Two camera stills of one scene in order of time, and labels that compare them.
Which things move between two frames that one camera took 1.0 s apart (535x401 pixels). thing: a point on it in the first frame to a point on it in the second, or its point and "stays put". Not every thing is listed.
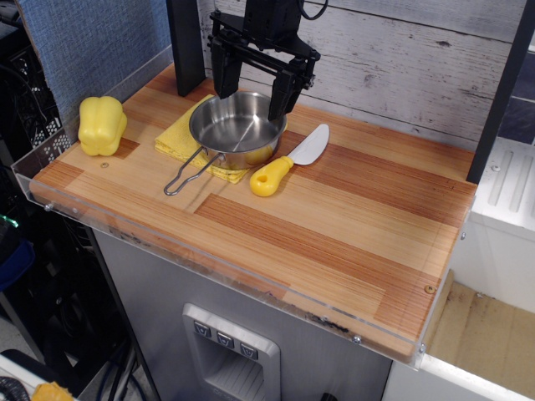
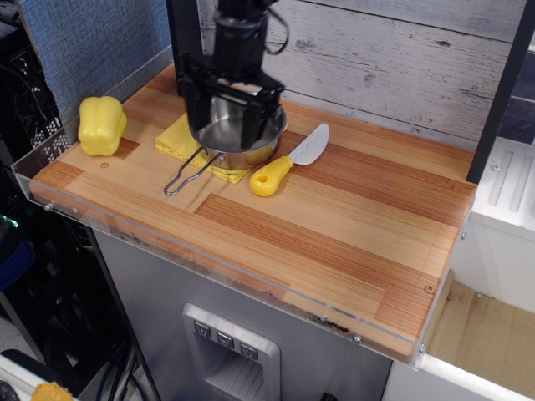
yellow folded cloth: x=176 y=139 stays put
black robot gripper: x=269 y=34 to x=234 y=72
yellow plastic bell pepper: x=102 y=122 stays put
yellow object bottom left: x=51 y=392 stays put
